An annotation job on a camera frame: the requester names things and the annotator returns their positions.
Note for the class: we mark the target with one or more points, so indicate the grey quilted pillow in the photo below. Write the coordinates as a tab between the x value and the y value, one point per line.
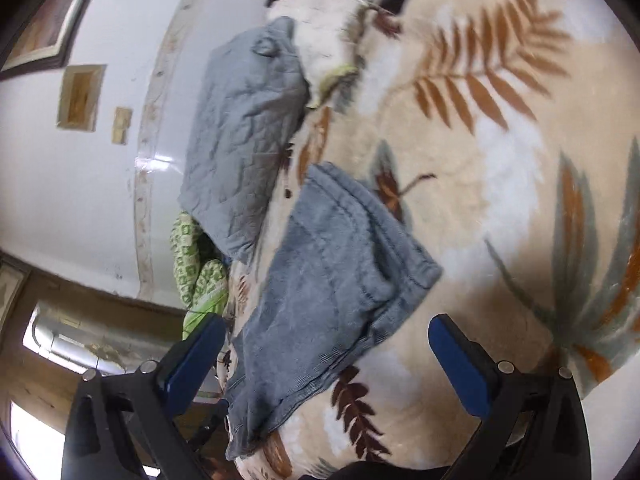
253	96

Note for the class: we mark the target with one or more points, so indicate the beige wall light switch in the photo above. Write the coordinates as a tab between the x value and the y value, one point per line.
121	125

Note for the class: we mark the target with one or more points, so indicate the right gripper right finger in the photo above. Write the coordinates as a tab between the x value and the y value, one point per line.
531	426

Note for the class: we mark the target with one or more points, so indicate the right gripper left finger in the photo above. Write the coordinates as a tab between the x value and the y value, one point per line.
98	444

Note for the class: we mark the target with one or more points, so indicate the white cream cloth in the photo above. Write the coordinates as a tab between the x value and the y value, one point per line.
326	34

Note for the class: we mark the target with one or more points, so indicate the large framed painting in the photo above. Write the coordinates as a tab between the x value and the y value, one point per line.
46	41

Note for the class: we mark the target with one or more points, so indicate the leaf print blanket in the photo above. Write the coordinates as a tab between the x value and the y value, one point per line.
504	134

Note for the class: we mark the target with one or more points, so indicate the blue denim pants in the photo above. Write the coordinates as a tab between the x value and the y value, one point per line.
346	276

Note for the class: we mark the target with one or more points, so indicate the framed wall panel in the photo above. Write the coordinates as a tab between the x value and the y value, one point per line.
79	98

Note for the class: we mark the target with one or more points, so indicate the wooden door with glass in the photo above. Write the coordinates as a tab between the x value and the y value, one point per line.
52	332

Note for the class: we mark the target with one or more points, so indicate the green patterned quilt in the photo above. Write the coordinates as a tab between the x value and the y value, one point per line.
200	272

